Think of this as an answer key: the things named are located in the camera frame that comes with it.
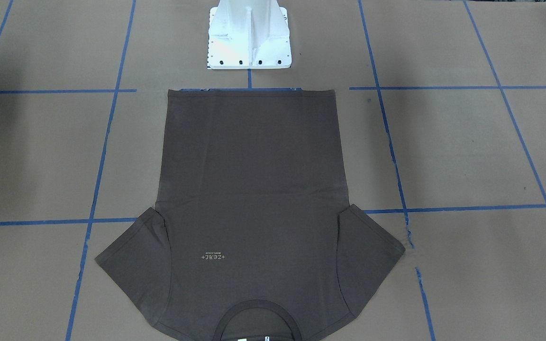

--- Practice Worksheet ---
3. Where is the dark brown t-shirt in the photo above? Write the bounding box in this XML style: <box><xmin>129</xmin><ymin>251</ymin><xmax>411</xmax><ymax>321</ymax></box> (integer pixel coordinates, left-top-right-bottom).
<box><xmin>95</xmin><ymin>90</ymin><xmax>405</xmax><ymax>341</ymax></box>

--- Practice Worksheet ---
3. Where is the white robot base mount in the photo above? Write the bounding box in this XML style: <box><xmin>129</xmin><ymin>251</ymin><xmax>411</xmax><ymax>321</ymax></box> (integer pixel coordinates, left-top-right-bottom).
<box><xmin>207</xmin><ymin>0</ymin><xmax>292</xmax><ymax>70</ymax></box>

